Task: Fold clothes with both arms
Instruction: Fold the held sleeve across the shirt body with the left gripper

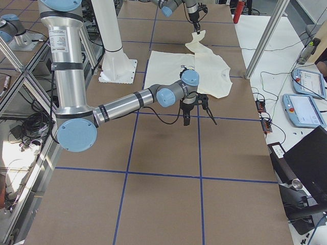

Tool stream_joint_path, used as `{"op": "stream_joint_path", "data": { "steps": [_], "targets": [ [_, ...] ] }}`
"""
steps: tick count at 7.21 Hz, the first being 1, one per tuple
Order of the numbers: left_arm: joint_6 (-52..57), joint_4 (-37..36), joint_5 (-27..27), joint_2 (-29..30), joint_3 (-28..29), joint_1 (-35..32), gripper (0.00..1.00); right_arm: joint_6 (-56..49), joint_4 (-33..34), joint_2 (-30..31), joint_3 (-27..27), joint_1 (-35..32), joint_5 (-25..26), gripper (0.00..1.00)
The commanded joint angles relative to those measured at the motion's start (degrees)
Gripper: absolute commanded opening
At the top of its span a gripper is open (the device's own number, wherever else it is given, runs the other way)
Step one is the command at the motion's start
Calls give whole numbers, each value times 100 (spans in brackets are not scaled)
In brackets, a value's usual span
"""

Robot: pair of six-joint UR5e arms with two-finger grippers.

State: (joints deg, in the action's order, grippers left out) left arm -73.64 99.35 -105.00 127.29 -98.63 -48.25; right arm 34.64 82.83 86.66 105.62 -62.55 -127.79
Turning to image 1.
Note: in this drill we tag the orange electronics board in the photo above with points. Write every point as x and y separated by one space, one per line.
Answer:
266 125
260 105

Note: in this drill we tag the red cylinder tube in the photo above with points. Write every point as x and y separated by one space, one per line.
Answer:
238 11

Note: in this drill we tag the lower orange electronics board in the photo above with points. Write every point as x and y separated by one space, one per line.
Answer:
266 125

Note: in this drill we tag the aluminium frame post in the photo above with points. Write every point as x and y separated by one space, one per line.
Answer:
266 36

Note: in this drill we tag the blue teach pendant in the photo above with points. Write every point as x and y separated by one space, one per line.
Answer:
309 82
302 111

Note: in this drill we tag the lower blue teach pendant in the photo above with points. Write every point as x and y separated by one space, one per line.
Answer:
302 111

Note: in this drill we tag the upper blue teach pendant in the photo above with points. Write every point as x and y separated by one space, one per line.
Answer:
309 82

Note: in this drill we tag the aluminium side frame rack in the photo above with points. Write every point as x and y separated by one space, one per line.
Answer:
28 151

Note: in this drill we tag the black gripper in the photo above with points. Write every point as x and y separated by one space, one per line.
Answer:
186 108
193 16

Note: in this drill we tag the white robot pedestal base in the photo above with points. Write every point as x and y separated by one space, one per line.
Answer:
116 66

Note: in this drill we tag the cream long sleeve cat shirt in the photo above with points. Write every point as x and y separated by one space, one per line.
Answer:
164 68

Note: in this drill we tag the upper orange electronics board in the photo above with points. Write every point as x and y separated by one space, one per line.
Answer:
260 105

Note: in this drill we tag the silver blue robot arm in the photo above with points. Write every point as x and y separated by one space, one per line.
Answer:
192 8
77 122

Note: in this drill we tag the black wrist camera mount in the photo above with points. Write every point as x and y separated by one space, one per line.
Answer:
202 100
202 7

